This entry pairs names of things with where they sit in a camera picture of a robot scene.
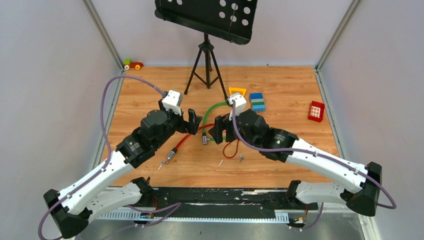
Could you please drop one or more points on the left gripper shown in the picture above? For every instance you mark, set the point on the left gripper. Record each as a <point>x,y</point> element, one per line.
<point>187,127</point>

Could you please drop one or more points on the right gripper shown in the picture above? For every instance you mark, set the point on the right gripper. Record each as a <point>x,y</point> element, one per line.
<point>222,123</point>

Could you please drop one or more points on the green cable lock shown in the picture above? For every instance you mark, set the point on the green cable lock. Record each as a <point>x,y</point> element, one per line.
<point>204,135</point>

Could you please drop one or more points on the red padlock with thin cable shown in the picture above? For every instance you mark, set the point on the red padlock with thin cable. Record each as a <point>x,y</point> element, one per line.
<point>226,152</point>

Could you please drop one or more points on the keys of red lock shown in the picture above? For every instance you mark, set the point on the keys of red lock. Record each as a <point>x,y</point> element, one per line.
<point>162,164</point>

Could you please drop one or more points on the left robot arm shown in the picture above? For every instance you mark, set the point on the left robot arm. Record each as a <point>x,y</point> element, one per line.
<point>75,206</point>

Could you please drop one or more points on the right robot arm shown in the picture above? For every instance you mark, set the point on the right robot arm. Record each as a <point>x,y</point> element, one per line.
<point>355,185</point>

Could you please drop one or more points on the yellow triangular plastic piece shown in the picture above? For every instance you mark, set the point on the yellow triangular plastic piece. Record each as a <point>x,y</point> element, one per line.
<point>237,90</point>

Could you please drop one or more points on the blue green stacked blocks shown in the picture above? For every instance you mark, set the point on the blue green stacked blocks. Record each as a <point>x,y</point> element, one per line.
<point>257,102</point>

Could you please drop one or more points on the toy car red green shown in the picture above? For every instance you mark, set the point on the toy car red green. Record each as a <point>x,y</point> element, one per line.
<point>129,64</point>

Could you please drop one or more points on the red window block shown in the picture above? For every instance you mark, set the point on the red window block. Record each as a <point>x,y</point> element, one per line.
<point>316,111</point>

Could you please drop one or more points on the black music stand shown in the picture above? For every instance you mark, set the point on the black music stand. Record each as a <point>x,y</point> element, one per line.
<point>230,20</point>

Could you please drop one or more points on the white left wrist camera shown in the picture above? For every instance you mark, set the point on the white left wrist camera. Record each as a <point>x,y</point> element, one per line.
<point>172,102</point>

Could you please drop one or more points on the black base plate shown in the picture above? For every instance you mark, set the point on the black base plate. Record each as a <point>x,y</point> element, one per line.
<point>224,203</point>

